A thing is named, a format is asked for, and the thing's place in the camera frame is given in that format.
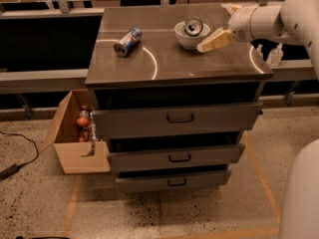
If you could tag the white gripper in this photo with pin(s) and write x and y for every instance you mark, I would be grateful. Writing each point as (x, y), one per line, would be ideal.
(239, 24)

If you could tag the green soda can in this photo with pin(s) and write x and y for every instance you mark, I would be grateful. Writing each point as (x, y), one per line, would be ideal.
(192, 26)

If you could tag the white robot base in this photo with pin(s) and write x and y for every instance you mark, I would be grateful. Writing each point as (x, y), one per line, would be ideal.
(300, 213)

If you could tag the white ceramic bowl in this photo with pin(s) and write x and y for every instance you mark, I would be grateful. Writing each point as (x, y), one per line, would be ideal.
(190, 42)

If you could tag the blue silver energy drink can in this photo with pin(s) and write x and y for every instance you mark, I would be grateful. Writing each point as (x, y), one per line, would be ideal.
(124, 46)

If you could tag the small clear pump bottle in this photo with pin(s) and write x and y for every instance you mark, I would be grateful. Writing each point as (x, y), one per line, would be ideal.
(259, 50)

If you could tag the clear sanitizer bottle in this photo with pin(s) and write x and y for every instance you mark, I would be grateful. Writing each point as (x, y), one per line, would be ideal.
(275, 56)

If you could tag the top grey drawer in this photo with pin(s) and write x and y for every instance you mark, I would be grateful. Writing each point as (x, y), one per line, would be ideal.
(133, 123)

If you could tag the grey drawer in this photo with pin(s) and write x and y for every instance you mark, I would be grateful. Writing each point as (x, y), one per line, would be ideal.
(133, 123)
(171, 182)
(175, 158)

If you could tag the grey drawer cabinet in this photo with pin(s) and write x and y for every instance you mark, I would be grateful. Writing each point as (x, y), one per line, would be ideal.
(159, 73)

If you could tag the middle grey drawer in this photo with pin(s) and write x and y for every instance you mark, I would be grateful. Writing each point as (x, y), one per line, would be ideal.
(175, 158)

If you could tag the bottom grey drawer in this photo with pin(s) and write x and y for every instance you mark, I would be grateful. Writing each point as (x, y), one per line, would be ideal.
(171, 182)

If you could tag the orange fruit in box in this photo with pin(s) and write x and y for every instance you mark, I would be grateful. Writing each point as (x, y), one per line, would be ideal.
(82, 122)

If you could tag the cardboard box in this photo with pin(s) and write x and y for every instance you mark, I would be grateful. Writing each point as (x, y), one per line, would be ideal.
(75, 156)

